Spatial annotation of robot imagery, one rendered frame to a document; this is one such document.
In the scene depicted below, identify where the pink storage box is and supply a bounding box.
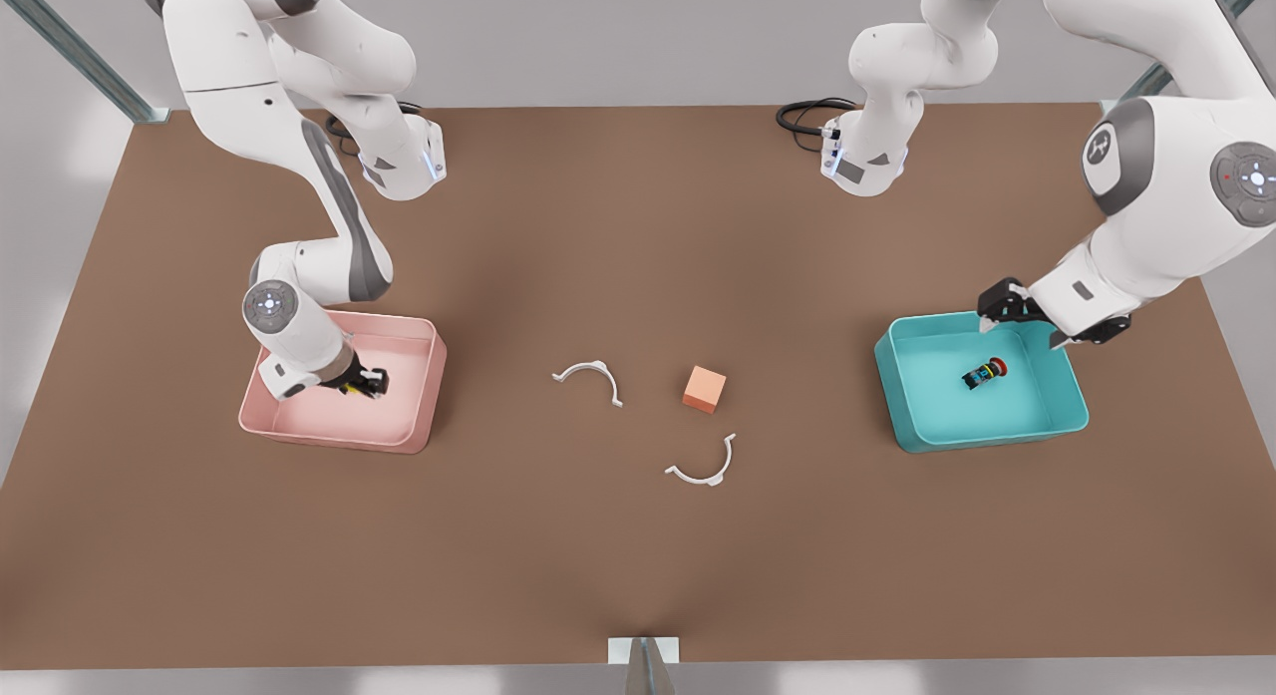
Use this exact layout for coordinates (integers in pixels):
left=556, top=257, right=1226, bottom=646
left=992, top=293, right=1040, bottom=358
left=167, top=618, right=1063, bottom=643
left=238, top=310, right=449, bottom=456

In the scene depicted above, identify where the blue storage box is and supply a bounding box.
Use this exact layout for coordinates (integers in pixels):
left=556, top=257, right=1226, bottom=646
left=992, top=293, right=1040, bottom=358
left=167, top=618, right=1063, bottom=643
left=874, top=311, right=1091, bottom=456

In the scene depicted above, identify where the white curved clip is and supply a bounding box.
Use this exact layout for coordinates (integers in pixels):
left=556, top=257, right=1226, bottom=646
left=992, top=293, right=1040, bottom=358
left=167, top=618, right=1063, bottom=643
left=551, top=360, right=626, bottom=410
left=664, top=433, right=739, bottom=489

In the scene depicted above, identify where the orange cube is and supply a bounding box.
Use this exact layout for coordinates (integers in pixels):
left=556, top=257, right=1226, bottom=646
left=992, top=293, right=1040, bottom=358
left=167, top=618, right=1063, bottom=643
left=682, top=366, right=729, bottom=416

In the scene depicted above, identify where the black cable loop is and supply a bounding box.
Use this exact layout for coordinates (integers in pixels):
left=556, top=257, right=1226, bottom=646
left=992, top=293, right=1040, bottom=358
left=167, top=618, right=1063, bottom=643
left=776, top=97, right=862, bottom=157
left=325, top=101, right=426, bottom=160

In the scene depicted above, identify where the silver frame post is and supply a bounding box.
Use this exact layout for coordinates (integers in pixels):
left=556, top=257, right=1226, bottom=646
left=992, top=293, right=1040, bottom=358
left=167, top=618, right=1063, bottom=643
left=607, top=635, right=682, bottom=695
left=1101, top=0, right=1276, bottom=115
left=0, top=0, right=171, bottom=126

